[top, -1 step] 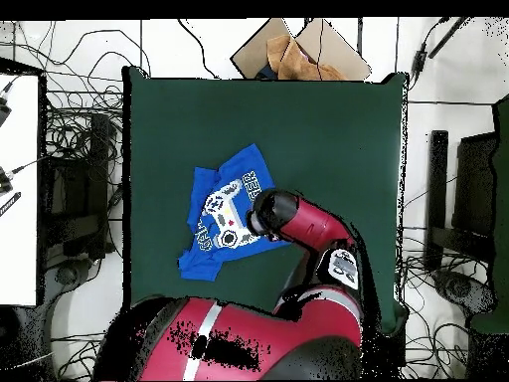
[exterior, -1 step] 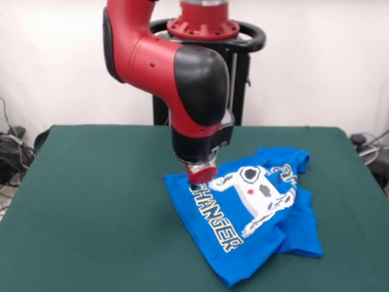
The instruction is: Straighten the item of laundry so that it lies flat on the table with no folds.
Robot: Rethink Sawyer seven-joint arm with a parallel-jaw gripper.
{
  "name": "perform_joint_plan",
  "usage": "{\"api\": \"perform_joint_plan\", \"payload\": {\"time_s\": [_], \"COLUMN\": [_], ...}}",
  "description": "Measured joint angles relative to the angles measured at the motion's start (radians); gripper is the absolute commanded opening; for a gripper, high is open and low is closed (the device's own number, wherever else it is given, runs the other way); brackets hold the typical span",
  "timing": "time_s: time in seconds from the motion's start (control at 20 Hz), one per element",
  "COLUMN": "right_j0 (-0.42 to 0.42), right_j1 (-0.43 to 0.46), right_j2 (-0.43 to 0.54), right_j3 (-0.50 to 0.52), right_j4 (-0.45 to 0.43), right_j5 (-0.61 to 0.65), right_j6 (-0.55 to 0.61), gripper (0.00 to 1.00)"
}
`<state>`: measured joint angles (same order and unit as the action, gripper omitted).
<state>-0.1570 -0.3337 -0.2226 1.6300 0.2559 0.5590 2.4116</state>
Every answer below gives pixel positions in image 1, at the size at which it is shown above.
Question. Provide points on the blue printed t-shirt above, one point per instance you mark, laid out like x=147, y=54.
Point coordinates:
x=206, y=262

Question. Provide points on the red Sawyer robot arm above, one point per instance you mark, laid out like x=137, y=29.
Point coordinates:
x=258, y=338

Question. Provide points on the dark green table cloth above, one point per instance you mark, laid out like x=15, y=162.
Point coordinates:
x=338, y=139

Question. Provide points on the tan towel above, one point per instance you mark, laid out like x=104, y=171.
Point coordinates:
x=298, y=65

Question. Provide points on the brown cardboard box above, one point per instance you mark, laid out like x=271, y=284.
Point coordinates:
x=338, y=51

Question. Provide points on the black power adapter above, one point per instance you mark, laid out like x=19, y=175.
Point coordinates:
x=418, y=59

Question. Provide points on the white desk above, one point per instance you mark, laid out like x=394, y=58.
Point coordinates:
x=20, y=238

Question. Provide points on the black striped bar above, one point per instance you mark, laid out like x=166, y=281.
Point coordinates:
x=10, y=203

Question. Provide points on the green draped cloth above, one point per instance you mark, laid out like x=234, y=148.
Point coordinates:
x=502, y=238

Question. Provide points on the thin black rod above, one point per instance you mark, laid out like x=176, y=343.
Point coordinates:
x=447, y=38

